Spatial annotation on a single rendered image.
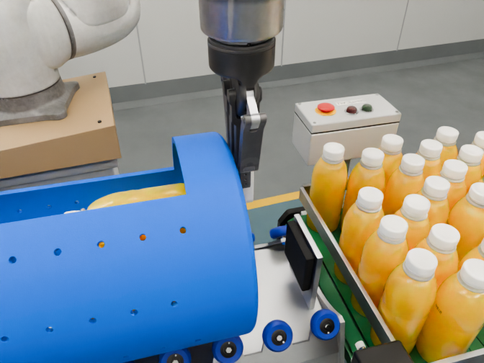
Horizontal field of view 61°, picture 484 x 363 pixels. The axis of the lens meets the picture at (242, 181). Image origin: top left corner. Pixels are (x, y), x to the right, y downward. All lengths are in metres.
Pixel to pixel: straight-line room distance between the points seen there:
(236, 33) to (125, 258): 0.26
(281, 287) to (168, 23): 2.75
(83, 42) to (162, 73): 2.40
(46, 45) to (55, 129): 0.17
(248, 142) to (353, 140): 0.46
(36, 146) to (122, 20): 0.36
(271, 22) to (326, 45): 3.38
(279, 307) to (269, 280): 0.06
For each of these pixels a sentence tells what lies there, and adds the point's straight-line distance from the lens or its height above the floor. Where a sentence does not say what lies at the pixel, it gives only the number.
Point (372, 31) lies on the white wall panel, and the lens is 4.02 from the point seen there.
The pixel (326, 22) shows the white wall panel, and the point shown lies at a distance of 3.75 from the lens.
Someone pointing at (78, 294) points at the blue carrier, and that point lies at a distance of 0.47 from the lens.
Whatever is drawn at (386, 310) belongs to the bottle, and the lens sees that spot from 0.67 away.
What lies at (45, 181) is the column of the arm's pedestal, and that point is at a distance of 1.02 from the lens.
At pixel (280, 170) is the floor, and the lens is 2.59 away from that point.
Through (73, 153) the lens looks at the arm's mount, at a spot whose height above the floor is 1.03.
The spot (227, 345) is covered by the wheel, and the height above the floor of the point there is 0.97.
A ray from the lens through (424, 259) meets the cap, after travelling 0.61.
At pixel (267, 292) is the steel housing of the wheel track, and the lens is 0.74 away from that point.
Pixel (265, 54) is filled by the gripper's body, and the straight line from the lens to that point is 0.46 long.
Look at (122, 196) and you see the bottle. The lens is 0.54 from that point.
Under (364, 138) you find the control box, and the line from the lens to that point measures 0.92.
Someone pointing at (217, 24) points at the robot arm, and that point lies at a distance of 0.44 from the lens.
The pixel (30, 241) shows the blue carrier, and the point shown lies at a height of 1.21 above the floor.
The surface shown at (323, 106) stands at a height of 1.11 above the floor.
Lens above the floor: 1.51
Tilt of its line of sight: 37 degrees down
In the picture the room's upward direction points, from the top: straight up
